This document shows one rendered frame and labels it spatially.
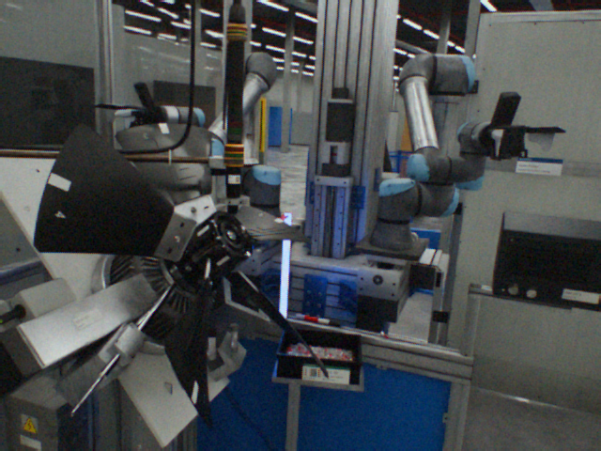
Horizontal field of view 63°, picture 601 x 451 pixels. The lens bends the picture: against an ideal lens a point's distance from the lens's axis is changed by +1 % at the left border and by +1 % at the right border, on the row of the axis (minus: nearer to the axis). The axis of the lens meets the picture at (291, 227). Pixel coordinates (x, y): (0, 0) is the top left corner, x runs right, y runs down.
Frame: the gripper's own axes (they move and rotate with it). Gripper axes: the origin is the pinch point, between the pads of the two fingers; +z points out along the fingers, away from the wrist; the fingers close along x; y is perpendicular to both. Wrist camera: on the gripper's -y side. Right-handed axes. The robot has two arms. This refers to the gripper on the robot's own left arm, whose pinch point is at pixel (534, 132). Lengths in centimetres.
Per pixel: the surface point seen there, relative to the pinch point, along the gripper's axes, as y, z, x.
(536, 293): 39.2, 0.1, -1.8
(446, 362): 60, -9, 17
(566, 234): 23.6, 4.1, -6.0
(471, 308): 45.3, -8.5, 10.6
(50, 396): 47, 8, 113
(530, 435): 155, -93, -56
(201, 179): 4, -1, 76
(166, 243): 13, 16, 82
